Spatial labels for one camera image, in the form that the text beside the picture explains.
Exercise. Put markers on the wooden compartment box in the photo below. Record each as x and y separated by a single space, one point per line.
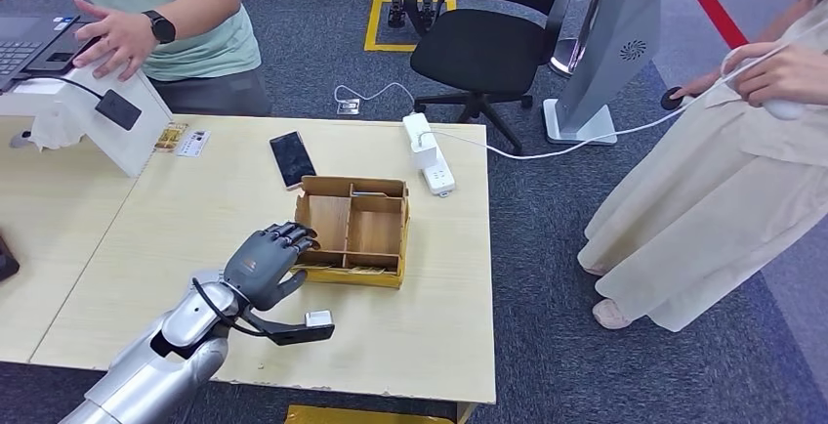
369 227

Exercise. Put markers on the person's left hand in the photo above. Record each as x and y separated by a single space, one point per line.
120 42

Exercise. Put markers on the crumpled white tissue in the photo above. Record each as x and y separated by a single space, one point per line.
55 130

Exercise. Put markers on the white power strip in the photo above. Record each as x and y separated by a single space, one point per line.
443 181

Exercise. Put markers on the small grey metal object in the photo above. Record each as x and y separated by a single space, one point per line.
19 139

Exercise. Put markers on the dark laptop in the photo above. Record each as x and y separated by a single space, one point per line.
19 39

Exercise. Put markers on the white handheld device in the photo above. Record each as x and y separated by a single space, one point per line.
784 110

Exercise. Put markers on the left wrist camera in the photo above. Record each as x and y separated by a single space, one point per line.
291 334

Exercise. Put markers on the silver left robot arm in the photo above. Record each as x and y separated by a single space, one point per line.
149 369

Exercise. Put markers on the black smartphone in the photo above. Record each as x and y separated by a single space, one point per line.
292 159

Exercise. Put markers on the person's left forearm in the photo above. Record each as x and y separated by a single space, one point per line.
200 10

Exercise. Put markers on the grey kiosk stand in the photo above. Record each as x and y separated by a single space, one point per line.
614 39

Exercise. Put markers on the white charger plug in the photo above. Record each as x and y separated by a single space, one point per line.
426 152

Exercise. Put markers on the person's hand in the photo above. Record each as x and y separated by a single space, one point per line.
706 84
783 75

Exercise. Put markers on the stack of gold key cards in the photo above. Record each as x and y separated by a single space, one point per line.
356 270

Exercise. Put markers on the small black adapter box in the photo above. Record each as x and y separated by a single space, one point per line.
118 110

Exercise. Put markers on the black wristwatch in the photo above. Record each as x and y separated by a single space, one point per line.
160 26

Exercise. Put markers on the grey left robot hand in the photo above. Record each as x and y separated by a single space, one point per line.
259 266

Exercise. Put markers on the white desk riser shelf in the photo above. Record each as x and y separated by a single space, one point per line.
152 143

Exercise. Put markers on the black tablet device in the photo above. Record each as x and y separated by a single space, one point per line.
55 58

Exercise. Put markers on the black office chair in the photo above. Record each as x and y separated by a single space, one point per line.
479 52

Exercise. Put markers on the person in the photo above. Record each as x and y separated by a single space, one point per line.
698 214
168 26

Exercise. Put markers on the white ID card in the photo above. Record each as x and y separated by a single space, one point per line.
194 144

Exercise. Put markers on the black round object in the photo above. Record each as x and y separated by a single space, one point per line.
673 99

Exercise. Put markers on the yellow box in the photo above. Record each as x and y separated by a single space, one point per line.
362 416

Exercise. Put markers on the silver floor socket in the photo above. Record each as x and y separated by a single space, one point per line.
348 107

